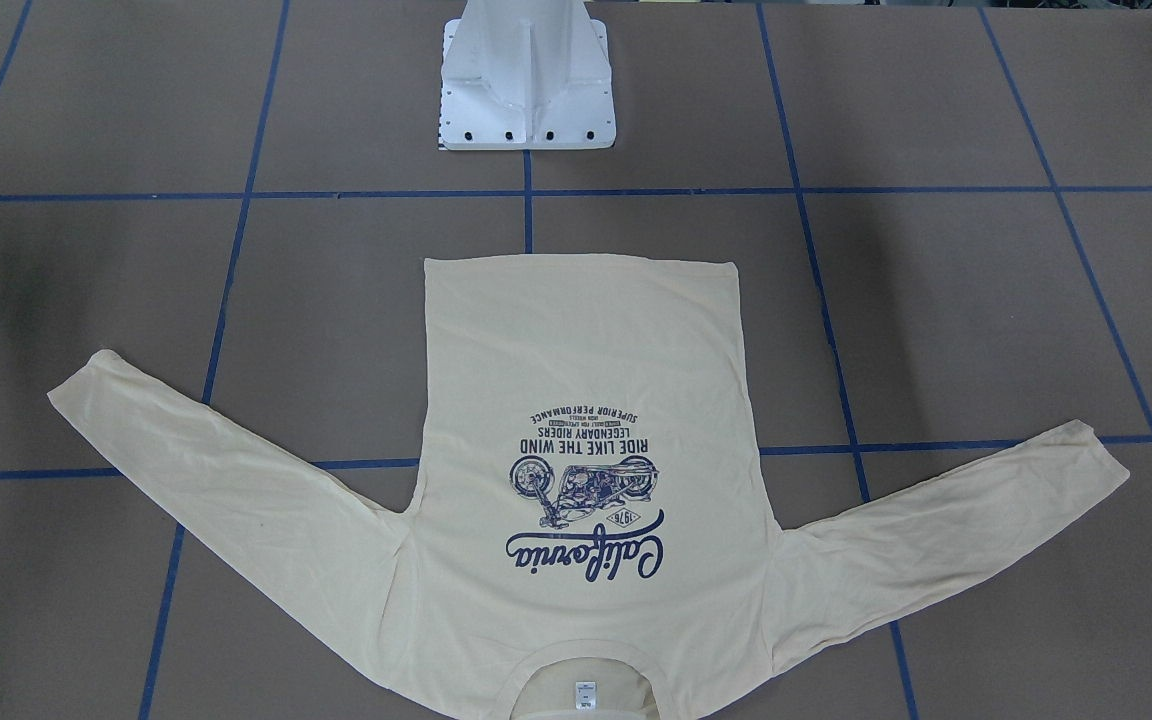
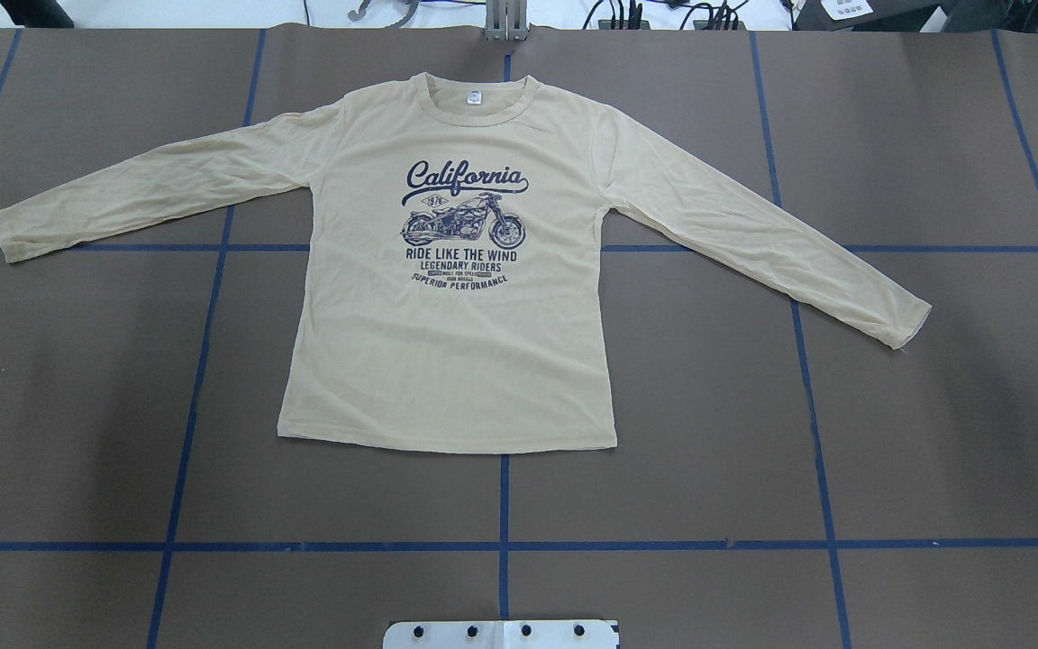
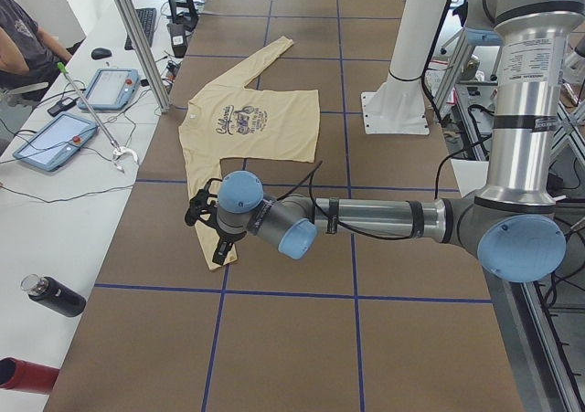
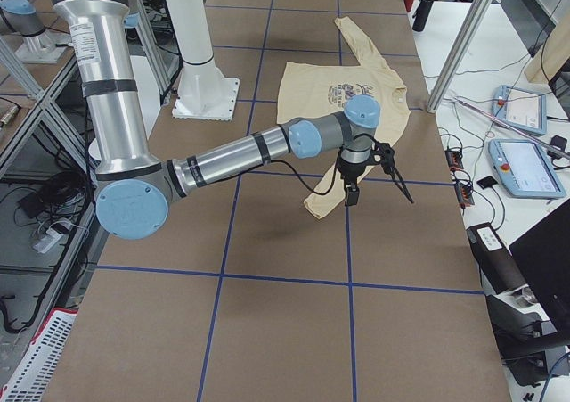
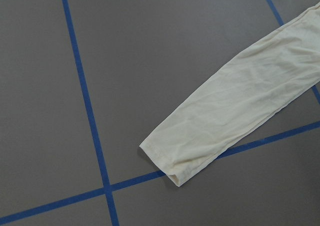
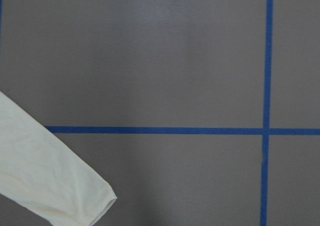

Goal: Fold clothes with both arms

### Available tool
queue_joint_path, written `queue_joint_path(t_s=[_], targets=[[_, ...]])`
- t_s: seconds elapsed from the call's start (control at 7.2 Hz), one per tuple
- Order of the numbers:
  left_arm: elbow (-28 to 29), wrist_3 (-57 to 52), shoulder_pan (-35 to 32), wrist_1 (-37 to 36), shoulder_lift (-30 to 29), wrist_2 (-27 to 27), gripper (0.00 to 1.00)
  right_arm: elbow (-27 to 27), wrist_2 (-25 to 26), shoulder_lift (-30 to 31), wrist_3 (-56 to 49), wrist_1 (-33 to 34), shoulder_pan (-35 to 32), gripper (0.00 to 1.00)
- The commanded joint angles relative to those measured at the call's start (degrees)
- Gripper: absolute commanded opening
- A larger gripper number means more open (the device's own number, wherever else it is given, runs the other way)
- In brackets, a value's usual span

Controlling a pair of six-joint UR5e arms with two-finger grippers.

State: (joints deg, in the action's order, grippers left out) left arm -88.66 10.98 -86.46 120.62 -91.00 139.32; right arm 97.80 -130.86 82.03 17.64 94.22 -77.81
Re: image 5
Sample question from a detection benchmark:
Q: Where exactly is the beige long-sleeve printed shirt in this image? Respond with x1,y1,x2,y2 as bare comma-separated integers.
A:
140,5,320,186

